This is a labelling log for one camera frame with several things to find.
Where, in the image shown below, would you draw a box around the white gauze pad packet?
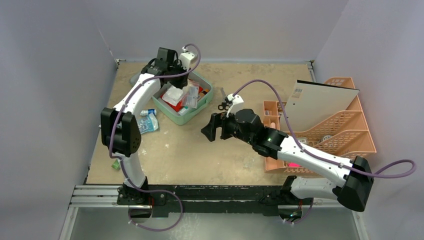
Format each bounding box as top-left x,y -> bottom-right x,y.
161,85 -> 185,107

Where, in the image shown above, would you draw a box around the small green packet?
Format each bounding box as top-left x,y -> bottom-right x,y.
111,159 -> 121,171

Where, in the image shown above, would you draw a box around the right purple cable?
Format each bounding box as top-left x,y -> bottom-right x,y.
231,79 -> 418,226

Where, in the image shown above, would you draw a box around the white cardboard folder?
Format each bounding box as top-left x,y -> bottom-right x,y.
284,80 -> 360,132

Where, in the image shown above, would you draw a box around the clear bag alcohol wipes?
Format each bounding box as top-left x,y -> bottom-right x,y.
181,83 -> 200,109

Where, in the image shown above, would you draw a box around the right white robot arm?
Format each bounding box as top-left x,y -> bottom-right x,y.
200,109 -> 374,212

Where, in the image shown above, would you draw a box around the blue white plastic bag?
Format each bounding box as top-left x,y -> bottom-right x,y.
137,113 -> 159,135

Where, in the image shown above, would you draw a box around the purple cable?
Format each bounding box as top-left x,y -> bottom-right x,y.
108,43 -> 202,232
231,79 -> 418,226

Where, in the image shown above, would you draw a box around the red first aid pouch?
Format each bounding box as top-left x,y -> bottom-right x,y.
161,86 -> 199,112

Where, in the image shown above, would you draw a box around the mint green storage case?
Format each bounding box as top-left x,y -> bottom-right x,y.
152,72 -> 214,125

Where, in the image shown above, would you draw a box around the black metal base frame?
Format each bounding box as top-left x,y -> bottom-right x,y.
117,176 -> 313,219

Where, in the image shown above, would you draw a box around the blue white tube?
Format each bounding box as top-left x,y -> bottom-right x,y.
139,108 -> 157,117

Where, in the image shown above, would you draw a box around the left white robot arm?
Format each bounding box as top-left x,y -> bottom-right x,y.
100,47 -> 200,205

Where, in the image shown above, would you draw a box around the black handled scissors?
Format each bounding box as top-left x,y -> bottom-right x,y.
217,87 -> 231,111

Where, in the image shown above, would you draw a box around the pink marker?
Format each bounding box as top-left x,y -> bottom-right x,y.
287,162 -> 302,168

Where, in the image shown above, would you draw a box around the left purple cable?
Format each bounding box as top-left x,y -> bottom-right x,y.
108,43 -> 202,232

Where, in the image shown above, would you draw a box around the white plastic bottle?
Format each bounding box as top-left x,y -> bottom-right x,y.
177,106 -> 191,116

